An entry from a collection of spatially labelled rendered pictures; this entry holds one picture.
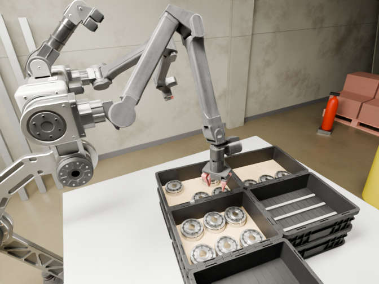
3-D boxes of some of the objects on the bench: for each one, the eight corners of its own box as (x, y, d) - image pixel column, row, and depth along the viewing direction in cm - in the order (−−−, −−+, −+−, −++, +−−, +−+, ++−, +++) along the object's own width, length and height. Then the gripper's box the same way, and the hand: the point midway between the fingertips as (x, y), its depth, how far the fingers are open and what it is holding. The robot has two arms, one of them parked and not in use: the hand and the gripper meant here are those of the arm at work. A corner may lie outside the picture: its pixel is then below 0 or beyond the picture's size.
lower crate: (276, 271, 101) (280, 254, 95) (241, 221, 126) (243, 204, 120) (347, 244, 112) (354, 226, 106) (302, 202, 137) (306, 186, 131)
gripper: (201, 158, 90) (201, 189, 97) (227, 164, 85) (225, 196, 93) (207, 150, 95) (207, 180, 102) (233, 155, 90) (230, 187, 98)
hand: (216, 186), depth 97 cm, fingers open, 6 cm apart
